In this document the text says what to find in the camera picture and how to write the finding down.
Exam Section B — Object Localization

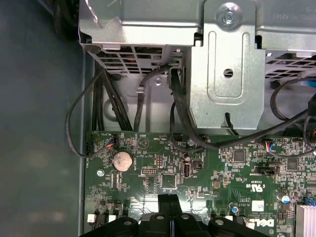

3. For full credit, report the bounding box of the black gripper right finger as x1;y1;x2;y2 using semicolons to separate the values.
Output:
171;194;268;237

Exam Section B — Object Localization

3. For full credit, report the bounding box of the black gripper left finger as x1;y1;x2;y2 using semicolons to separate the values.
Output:
79;194;172;237

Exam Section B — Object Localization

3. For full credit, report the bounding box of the internal USB port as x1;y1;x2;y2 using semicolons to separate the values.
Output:
182;162;192;178

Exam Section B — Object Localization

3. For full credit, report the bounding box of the green motherboard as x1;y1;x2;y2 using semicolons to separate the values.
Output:
83;130;316;237

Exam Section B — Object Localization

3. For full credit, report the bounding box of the silver coin cell battery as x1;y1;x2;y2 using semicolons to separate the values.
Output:
113;151;134;172

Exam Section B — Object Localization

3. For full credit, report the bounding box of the silver chipset heat sink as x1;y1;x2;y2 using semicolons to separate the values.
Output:
295;203;316;237

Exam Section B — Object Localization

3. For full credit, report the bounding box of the metal drive cage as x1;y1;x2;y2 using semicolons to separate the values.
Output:
78;0;316;131

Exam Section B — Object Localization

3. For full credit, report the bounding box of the black PC case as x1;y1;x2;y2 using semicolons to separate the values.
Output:
0;0;191;237

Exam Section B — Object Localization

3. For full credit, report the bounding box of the silver cage screw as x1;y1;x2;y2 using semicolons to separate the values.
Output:
221;9;237;25

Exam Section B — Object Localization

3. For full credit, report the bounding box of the thin black wire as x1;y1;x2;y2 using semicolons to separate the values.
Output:
169;101;208;153
65;67;124;158

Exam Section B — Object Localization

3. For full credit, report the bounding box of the flat black cable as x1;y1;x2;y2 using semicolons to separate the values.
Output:
169;68;316;149

